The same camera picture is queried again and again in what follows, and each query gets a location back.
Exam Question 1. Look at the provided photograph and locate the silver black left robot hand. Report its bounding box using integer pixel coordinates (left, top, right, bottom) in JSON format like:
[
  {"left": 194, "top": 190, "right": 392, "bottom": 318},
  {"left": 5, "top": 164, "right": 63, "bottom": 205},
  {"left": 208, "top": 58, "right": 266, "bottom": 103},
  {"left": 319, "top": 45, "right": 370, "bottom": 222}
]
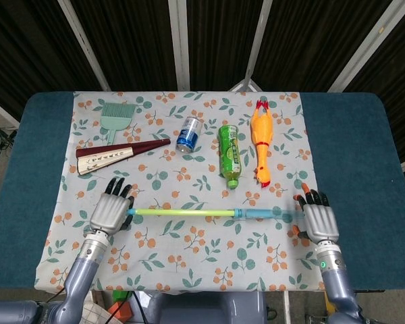
[{"left": 89, "top": 178, "right": 136, "bottom": 237}]

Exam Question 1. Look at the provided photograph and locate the silver orange-tipped right robot hand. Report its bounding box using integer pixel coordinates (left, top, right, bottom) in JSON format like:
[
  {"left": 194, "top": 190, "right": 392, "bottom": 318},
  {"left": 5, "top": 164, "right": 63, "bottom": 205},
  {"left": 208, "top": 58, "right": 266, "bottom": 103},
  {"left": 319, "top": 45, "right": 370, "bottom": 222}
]
[{"left": 292, "top": 182, "right": 340, "bottom": 244}]

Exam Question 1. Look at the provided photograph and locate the translucent blue plastic tube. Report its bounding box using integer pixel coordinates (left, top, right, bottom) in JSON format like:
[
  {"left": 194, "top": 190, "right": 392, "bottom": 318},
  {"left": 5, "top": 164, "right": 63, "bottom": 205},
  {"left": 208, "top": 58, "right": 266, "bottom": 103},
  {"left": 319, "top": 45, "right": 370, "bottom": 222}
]
[{"left": 234, "top": 208, "right": 306, "bottom": 223}]

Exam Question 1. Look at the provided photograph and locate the green blue toy stick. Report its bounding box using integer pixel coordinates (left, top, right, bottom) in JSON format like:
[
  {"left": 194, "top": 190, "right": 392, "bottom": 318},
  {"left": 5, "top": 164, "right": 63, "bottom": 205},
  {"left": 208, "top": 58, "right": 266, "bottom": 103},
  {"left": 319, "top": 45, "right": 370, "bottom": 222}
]
[{"left": 126, "top": 208, "right": 237, "bottom": 219}]

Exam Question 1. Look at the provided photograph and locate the dark red folding fan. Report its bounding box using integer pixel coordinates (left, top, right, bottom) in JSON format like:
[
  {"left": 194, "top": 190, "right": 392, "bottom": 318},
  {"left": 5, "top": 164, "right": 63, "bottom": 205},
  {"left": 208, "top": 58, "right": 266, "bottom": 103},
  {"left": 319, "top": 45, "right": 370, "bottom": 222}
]
[{"left": 75, "top": 138, "right": 171, "bottom": 176}]

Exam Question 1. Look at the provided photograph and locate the teal table cover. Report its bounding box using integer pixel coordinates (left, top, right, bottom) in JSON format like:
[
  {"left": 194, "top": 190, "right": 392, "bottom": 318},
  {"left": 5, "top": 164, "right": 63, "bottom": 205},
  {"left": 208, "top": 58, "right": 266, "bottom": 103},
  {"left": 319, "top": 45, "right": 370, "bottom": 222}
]
[{"left": 0, "top": 91, "right": 405, "bottom": 291}]

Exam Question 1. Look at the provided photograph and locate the mint green hand brush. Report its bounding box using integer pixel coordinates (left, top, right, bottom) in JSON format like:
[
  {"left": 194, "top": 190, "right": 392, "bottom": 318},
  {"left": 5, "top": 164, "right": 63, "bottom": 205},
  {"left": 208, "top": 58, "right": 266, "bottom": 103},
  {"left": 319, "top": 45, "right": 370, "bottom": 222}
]
[{"left": 100, "top": 102, "right": 136, "bottom": 146}]

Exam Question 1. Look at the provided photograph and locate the orange block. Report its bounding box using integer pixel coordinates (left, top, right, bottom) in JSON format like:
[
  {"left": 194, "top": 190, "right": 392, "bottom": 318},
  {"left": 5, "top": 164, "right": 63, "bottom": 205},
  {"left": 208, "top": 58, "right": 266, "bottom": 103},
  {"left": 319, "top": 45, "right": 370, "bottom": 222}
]
[{"left": 107, "top": 302, "right": 131, "bottom": 320}]

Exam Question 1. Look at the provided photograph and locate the white checkered cloth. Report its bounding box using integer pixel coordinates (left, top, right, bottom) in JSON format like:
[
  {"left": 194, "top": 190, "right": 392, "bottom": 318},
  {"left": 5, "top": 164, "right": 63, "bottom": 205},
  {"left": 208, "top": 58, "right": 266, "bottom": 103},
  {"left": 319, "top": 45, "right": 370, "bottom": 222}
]
[{"left": 82, "top": 302, "right": 105, "bottom": 324}]

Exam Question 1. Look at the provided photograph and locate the floral leaf print tablecloth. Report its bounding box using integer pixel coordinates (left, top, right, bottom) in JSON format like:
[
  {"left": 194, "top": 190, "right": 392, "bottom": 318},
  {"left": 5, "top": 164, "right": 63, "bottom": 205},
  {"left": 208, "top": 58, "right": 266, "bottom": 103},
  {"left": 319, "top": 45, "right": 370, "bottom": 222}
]
[{"left": 33, "top": 90, "right": 327, "bottom": 293}]

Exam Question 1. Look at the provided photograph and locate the blue drink can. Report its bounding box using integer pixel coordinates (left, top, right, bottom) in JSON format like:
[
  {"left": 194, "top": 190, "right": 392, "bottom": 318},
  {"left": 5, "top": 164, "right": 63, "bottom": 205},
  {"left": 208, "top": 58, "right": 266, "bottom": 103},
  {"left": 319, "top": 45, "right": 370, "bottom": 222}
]
[{"left": 175, "top": 115, "right": 203, "bottom": 153}]

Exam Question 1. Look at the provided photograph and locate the yellow rubber chicken toy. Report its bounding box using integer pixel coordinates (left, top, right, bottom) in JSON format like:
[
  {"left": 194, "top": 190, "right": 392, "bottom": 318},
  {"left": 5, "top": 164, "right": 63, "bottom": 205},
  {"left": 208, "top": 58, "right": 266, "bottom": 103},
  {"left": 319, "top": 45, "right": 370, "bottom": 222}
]
[{"left": 250, "top": 99, "right": 275, "bottom": 188}]

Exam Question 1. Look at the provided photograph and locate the green tea plastic bottle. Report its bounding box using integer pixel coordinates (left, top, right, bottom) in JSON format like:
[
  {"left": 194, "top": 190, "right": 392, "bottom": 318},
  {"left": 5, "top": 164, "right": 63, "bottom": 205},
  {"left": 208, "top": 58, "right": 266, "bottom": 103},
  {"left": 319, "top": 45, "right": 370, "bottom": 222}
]
[{"left": 217, "top": 124, "right": 241, "bottom": 190}]

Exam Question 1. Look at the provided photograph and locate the grey-blue robot torso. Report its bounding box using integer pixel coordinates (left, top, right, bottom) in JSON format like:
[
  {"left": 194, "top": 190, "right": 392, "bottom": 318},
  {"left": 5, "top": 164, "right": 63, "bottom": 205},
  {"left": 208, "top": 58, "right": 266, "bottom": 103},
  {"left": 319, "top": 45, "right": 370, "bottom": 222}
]
[{"left": 148, "top": 292, "right": 267, "bottom": 324}]

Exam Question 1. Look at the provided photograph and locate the dark brown curtain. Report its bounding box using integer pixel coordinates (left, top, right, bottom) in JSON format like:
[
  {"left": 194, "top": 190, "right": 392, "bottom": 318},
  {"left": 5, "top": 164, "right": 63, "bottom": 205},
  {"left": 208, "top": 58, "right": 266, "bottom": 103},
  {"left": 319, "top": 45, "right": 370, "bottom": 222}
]
[{"left": 0, "top": 0, "right": 405, "bottom": 176}]

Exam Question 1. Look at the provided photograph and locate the black cable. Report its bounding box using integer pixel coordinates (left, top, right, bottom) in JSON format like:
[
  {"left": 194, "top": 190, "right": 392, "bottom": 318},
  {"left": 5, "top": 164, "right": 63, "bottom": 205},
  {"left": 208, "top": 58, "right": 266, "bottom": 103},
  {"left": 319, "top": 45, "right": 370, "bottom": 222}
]
[{"left": 130, "top": 290, "right": 150, "bottom": 324}]

